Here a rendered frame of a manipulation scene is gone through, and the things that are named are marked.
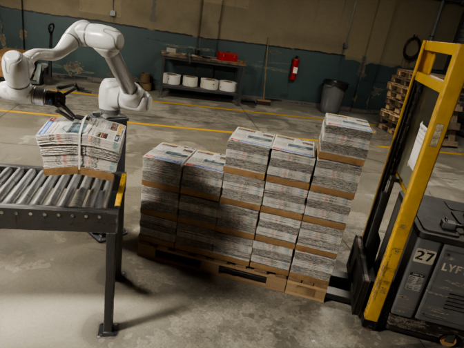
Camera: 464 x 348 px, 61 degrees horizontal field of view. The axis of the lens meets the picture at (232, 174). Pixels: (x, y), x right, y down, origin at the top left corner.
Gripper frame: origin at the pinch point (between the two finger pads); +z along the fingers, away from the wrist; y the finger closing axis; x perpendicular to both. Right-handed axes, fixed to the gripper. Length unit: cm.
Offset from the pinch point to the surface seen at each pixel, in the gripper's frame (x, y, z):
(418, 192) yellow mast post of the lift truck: 28, 9, 186
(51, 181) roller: -6, 51, -17
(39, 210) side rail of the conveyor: 28, 49, -14
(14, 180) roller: -5, 52, -36
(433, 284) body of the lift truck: 37, 65, 218
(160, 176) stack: -46, 56, 46
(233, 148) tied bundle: -30, 21, 88
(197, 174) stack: -38, 47, 69
